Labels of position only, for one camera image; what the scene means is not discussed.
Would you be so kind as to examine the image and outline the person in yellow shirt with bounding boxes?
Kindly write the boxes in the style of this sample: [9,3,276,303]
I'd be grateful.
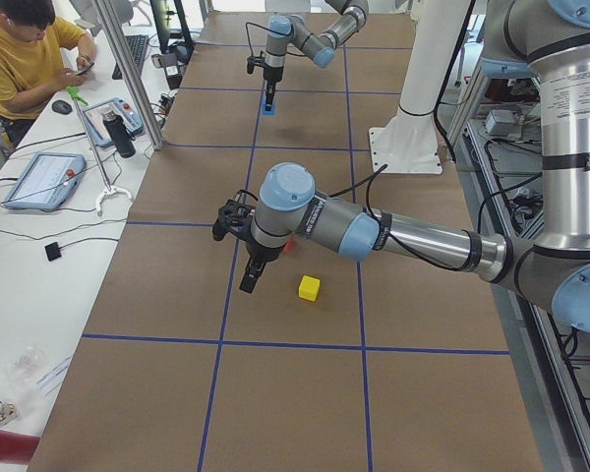
[0,0,96,146]

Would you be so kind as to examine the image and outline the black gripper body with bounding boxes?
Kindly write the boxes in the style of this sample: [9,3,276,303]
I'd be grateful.
[246,231,283,263]
[264,64,283,83]

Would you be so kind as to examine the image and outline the near teach pendant tablet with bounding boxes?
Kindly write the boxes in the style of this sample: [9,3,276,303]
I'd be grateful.
[3,152,86,210]

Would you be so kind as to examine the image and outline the far teach pendant tablet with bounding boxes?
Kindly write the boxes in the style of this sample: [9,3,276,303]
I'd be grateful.
[81,97,145,150]

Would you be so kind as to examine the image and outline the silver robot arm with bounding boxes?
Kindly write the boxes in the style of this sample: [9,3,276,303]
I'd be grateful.
[248,0,369,113]
[237,1,590,332]

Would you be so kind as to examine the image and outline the teach pendant tablet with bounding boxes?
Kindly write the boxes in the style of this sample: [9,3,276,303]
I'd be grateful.
[3,152,86,210]
[81,97,145,150]

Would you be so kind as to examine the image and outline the yellow wooden cube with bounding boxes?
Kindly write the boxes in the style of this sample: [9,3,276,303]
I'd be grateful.
[298,275,321,302]

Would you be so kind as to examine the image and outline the black computer mouse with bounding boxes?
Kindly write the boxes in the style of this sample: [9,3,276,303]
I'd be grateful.
[51,99,73,115]

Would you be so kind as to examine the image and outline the black water bottle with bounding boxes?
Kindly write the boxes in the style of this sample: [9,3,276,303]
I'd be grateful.
[101,106,136,158]

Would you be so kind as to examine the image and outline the blue wooden cube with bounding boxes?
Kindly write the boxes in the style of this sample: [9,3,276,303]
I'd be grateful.
[261,101,275,116]

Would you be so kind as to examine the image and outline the red cylinder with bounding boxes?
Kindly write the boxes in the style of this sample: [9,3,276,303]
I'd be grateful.
[0,430,40,465]

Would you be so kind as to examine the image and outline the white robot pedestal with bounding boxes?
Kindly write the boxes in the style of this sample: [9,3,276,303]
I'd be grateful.
[369,0,474,175]

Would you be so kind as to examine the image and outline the small black puck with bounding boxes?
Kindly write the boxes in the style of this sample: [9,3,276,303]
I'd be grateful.
[44,242,62,262]

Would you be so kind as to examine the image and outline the red wooden cube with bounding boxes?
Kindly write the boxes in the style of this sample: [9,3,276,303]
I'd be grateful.
[282,237,294,254]

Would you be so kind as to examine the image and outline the aluminium frame post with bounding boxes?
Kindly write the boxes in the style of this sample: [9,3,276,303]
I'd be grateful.
[92,0,163,151]

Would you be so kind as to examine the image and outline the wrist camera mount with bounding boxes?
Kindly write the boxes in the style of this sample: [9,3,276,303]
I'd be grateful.
[246,55,266,75]
[212,199,255,242]

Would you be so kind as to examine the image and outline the black keyboard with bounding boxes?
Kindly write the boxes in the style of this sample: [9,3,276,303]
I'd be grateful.
[124,34,149,79]

